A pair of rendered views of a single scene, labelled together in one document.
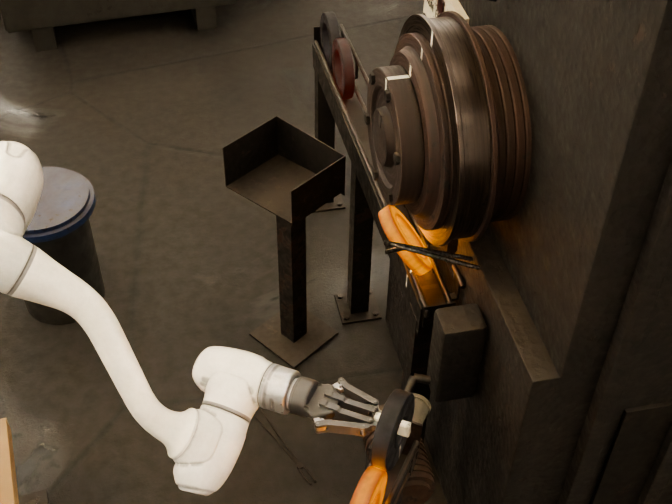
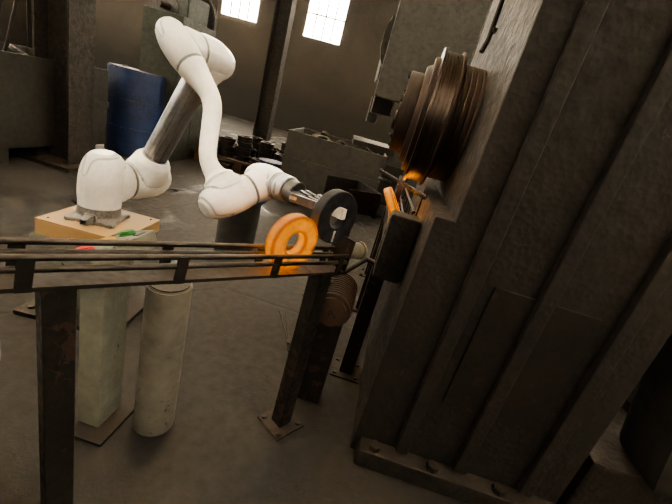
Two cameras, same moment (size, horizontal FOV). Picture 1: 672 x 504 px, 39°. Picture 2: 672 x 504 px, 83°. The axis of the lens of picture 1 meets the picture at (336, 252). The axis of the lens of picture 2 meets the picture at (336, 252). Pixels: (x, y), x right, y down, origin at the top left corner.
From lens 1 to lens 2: 1.28 m
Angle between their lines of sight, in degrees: 27
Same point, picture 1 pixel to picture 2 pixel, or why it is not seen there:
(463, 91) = (450, 59)
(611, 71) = not seen: outside the picture
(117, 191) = not seen: hidden behind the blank
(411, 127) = (416, 82)
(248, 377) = (270, 170)
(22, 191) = (215, 47)
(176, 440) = (211, 173)
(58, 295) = (199, 78)
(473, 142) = (447, 80)
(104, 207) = not seen: hidden behind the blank
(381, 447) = (320, 205)
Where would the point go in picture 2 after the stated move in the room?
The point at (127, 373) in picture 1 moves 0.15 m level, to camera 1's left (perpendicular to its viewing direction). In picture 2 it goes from (208, 129) to (172, 117)
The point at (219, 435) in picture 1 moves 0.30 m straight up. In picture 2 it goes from (235, 182) to (253, 77)
